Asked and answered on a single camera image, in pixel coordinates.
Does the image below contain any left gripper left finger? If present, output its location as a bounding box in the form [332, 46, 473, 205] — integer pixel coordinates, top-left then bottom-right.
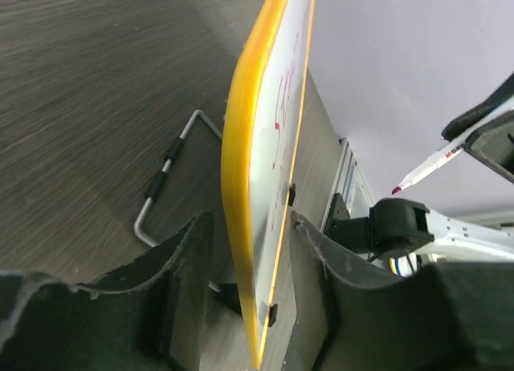
[1, 212, 214, 370]

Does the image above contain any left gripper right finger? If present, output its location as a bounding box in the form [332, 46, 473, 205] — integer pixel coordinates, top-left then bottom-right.
[289, 213, 513, 370]

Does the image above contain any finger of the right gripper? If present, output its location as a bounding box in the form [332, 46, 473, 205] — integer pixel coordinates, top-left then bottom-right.
[441, 73, 514, 141]
[464, 109, 513, 183]

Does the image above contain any white marker with magenta cap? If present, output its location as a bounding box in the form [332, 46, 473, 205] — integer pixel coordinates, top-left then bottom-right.
[391, 141, 464, 195]

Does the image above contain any whiteboard with orange frame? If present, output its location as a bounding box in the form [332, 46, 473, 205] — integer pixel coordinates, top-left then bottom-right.
[221, 0, 316, 369]

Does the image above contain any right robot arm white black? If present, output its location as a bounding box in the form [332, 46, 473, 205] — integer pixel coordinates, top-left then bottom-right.
[323, 77, 513, 277]

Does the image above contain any black whiteboard foot clip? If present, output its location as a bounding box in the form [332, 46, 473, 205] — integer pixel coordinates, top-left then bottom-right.
[267, 304, 278, 328]
[287, 183, 296, 206]

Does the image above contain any metal wire whiteboard stand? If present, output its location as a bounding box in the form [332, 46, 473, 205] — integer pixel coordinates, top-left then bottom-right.
[133, 108, 224, 294]

